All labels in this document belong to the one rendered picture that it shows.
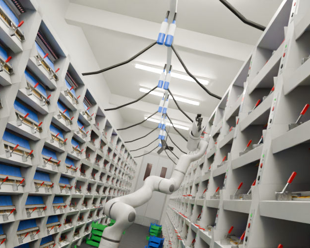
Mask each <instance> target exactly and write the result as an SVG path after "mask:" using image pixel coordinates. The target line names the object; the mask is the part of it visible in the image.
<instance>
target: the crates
mask: <svg viewBox="0 0 310 248"><path fill-rule="evenodd" d="M115 222H116V221H115V220H113V219H111V221H110V225H109V226H112V225H114V223H115ZM91 227H92V230H91V233H92V237H91V238H90V239H88V238H86V242H85V243H86V244H89V245H92V246H96V247H98V246H99V243H100V240H101V237H102V233H103V231H104V229H105V228H106V227H108V226H106V225H102V224H99V223H98V221H97V222H96V223H94V221H93V222H92V225H91ZM94 228H95V229H94ZM161 229H162V225H161V226H160V225H158V224H155V223H154V224H152V223H151V225H150V228H149V235H152V236H153V237H152V236H149V237H148V236H147V237H146V240H149V243H148V247H146V246H145V247H144V248H162V247H163V243H164V239H165V238H163V239H161V238H158V237H159V236H160V234H161ZM94 234H95V235H94Z"/></svg>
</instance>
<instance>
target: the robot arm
mask: <svg viewBox="0 0 310 248"><path fill-rule="evenodd" d="M202 120H203V118H201V114H197V116H196V117H195V119H194V121H193V125H192V130H191V131H190V133H189V138H188V142H187V146H186V147H187V149H188V150H189V151H192V152H193V151H196V150H197V149H199V150H200V151H199V152H198V153H197V154H195V155H181V156H180V158H179V161H178V163H177V165H176V167H175V169H174V171H173V174H172V176H171V178H170V179H169V180H168V179H165V178H161V177H158V176H149V177H147V178H146V179H145V181H144V185H143V186H142V187H141V188H140V189H139V190H137V191H136V192H134V193H132V194H129V195H125V196H121V197H117V198H114V199H111V200H109V201H108V202H107V203H106V204H105V205H104V209H103V210H104V213H105V215H106V216H107V217H108V218H110V219H113V220H115V221H116V222H115V224H114V225H112V226H108V227H106V228H105V229H104V231H103V233H102V237H101V240H100V243H99V247H98V248H118V247H119V244H120V240H121V237H122V234H123V233H124V232H125V230H126V229H128V228H129V227H130V226H131V225H132V224H133V223H134V221H135V218H136V211H135V209H134V208H136V207H139V206H141V205H143V204H145V203H146V202H148V201H149V200H150V199H151V198H152V191H158V192H161V193H164V194H172V193H173V192H175V191H177V190H178V189H179V188H180V186H181V184H182V181H183V179H184V177H185V175H186V172H187V170H188V167H189V165H190V163H191V162H193V161H196V160H199V159H200V158H201V157H202V156H203V155H204V154H205V152H206V150H207V147H208V142H207V141H204V140H202V139H200V137H201V133H202V130H203V126H202Z"/></svg>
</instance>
